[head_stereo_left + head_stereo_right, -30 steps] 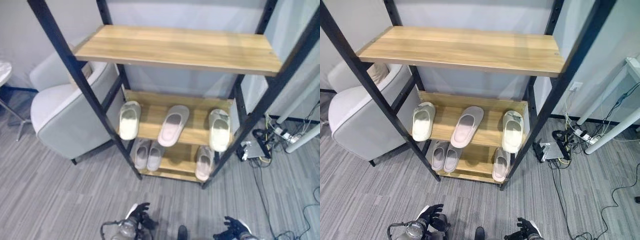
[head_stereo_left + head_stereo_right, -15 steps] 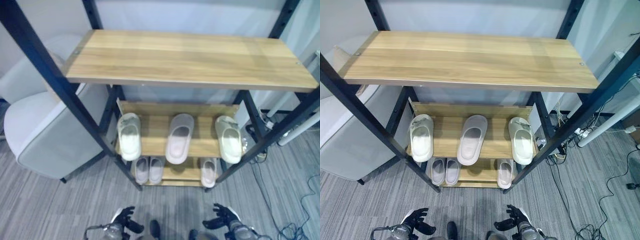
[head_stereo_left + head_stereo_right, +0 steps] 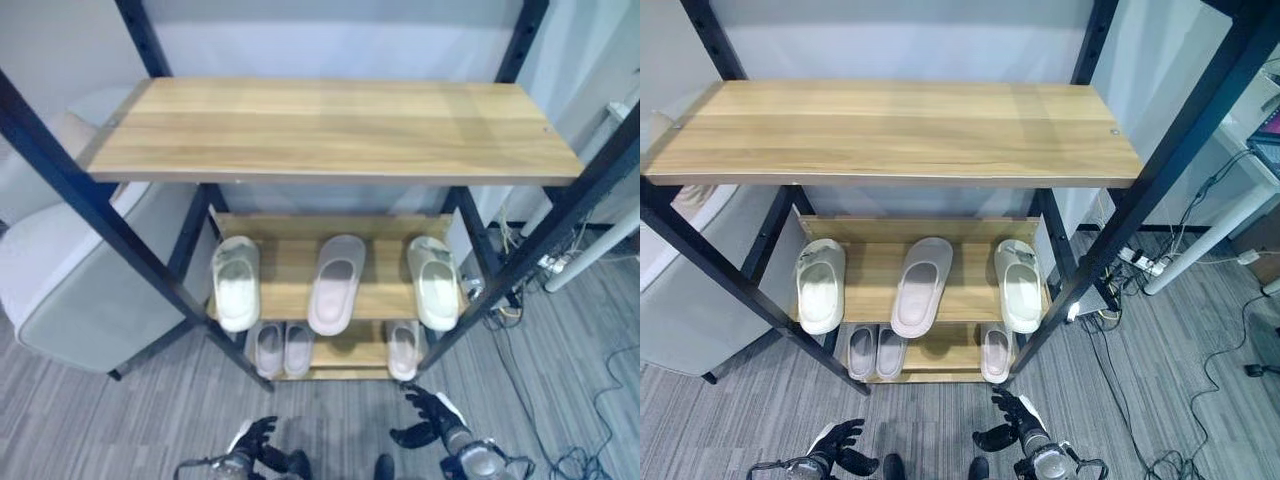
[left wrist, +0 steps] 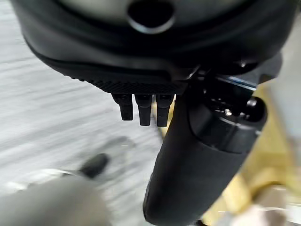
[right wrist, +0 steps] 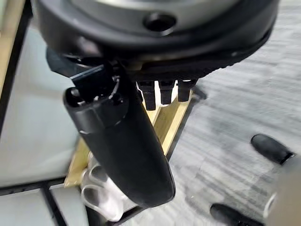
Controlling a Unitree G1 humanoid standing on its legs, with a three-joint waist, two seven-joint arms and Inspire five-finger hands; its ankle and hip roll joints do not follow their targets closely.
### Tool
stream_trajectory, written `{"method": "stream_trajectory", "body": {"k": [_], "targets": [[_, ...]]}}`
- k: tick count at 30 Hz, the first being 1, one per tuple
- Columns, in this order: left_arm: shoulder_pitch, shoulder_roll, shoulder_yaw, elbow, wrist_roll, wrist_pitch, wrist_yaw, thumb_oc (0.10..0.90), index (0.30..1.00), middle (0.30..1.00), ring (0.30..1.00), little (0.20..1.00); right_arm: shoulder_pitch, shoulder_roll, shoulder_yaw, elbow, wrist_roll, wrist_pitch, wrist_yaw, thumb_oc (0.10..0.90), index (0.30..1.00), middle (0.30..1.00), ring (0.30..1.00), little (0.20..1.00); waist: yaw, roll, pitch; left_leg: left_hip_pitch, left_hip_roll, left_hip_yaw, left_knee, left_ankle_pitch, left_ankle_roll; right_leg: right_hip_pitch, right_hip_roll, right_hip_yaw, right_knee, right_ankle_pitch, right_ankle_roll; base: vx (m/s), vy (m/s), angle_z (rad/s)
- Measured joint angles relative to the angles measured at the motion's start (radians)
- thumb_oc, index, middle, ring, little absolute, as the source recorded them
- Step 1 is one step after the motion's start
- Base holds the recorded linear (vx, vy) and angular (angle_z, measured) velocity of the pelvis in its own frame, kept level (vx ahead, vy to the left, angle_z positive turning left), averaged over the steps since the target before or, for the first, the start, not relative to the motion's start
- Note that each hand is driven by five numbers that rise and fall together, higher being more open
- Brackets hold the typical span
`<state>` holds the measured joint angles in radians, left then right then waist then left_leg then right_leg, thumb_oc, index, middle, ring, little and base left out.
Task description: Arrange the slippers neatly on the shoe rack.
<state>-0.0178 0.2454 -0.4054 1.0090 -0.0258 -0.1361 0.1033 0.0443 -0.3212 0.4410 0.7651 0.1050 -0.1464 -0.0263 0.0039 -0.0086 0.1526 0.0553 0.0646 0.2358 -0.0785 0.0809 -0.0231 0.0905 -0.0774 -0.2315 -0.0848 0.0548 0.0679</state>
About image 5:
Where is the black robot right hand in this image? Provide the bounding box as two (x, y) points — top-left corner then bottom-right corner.
(30, 0), (280, 209)

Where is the robot dark foot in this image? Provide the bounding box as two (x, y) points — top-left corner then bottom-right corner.
(250, 133), (296, 165)
(210, 203), (265, 226)

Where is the robot silver leg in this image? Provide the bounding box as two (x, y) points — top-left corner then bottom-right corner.
(262, 154), (301, 226)

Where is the beige wooden board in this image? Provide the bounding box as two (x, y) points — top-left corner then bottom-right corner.
(0, 0), (27, 89)

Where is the black frame bar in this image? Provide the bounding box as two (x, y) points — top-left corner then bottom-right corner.
(0, 0), (33, 136)

